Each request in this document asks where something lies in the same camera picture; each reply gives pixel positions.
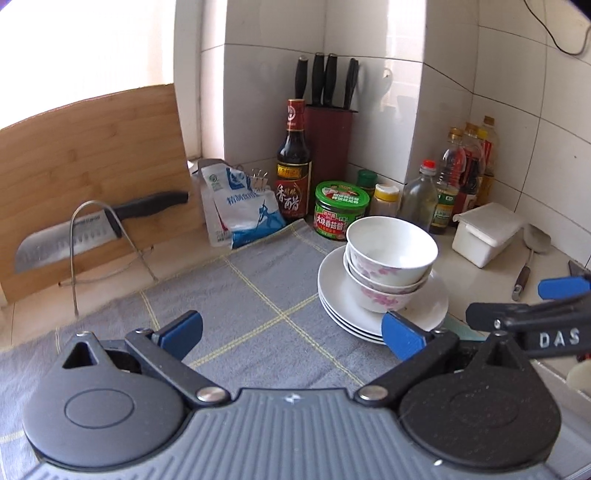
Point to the white lidded seasoning box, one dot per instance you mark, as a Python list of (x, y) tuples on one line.
[(485, 230)]

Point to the silver binder clip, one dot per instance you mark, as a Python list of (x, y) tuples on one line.
[(259, 182)]

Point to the oil bottle with green label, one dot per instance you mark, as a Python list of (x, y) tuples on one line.
[(445, 207)]

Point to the white and blue salt bag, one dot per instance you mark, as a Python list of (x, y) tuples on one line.
[(240, 207)]

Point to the clear bottle with red cap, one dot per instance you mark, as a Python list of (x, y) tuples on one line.
[(418, 198)]

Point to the white wall hook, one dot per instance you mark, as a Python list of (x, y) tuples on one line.
[(387, 76)]

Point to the bamboo cutting board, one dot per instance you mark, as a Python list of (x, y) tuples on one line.
[(92, 152)]

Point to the white plate with fruit print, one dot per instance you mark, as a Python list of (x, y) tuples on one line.
[(332, 277), (356, 329), (361, 335)]

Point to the yellow lidded spice jar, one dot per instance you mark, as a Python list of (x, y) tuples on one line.
[(385, 203)]

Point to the green lidded sauce jar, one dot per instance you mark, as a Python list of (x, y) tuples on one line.
[(339, 217)]

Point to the bottle with amber liquid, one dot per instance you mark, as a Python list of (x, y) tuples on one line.
[(487, 184)]

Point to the bottle with red liquid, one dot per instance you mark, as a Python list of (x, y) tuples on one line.
[(471, 180)]

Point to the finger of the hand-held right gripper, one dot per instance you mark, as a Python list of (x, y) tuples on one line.
[(561, 287), (489, 316)]

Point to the white bowl with pink flowers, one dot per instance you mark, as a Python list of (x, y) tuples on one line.
[(383, 289), (392, 249), (383, 302)]

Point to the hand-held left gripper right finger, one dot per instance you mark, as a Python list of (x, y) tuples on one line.
[(401, 339)]

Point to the small dark green jar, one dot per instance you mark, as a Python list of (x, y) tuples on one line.
[(366, 182)]

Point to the grey checked cloth mat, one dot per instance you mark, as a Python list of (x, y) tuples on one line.
[(258, 286)]

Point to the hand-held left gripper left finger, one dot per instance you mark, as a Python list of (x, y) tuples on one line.
[(182, 332)]

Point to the dark red knife block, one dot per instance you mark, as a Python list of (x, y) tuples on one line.
[(330, 143)]

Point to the window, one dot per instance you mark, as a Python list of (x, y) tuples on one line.
[(69, 46)]

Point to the dark vinegar bottle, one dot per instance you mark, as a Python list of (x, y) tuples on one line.
[(293, 194)]

